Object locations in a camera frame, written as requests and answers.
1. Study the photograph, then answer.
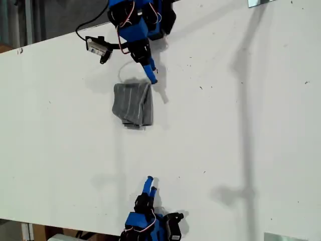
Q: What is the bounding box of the grey white-striped square towel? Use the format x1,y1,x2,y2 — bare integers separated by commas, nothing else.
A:
111,82,154,131

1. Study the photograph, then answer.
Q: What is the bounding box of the white box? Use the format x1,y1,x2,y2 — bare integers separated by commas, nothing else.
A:
47,233,81,241

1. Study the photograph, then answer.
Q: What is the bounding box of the white table leg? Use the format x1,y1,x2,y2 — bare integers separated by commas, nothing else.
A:
21,222,35,241

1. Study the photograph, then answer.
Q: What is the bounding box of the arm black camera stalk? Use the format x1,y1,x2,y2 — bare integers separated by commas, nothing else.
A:
107,42,131,52

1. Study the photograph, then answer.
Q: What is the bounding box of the arm camera box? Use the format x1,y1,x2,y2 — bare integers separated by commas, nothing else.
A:
85,35,112,65
165,212,185,241

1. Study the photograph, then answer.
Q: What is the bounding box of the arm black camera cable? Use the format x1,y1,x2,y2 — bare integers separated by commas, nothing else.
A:
75,0,111,42

